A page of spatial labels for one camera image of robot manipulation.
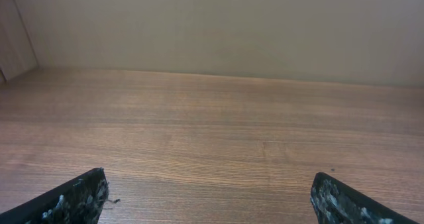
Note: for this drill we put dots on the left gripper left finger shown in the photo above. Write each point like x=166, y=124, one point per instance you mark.
x=80, y=200

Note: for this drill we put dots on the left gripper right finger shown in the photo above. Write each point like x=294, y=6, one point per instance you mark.
x=335, y=202

